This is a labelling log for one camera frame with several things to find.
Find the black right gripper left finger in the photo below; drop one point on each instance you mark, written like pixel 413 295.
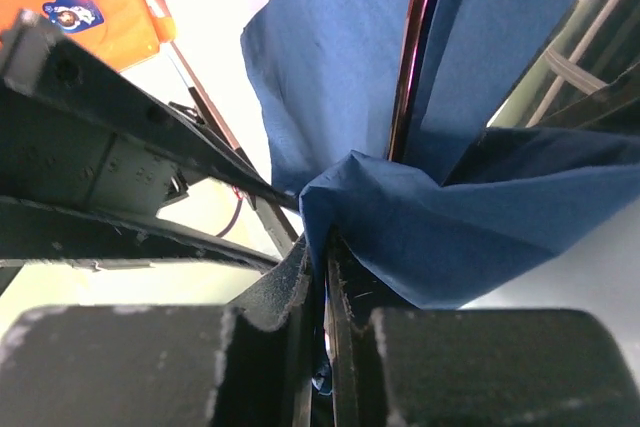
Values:
pixel 269 359

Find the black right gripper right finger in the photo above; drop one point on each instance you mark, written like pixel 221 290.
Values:
pixel 359 395

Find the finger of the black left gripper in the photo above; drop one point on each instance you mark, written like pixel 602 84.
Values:
pixel 42 232
pixel 43 64

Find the dark blue paper napkin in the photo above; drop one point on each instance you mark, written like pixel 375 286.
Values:
pixel 469 208

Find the purple metal spoon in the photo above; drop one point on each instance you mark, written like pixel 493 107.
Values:
pixel 420 14

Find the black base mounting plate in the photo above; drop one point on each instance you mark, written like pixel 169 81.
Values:
pixel 273 219

